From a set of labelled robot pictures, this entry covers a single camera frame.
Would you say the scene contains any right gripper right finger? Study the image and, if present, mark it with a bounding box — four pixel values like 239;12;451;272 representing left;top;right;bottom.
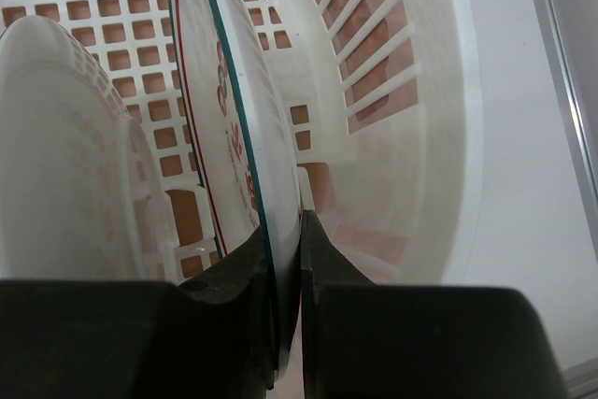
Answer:
300;210;568;398

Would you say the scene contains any white pink dish rack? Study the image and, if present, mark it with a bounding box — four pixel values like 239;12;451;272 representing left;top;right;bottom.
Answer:
1;0;482;284

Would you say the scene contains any green rim plate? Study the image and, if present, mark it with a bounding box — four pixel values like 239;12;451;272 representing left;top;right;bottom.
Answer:
1;16;175;280

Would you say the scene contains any aluminium side rail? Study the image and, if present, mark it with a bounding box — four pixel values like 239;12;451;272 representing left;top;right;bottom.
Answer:
522;0;598;395

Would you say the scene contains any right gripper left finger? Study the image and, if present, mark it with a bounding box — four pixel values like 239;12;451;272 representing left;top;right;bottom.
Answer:
1;231;276;398

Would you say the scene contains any red character plate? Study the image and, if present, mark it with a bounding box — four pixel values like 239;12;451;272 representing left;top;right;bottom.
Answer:
169;0;302;377

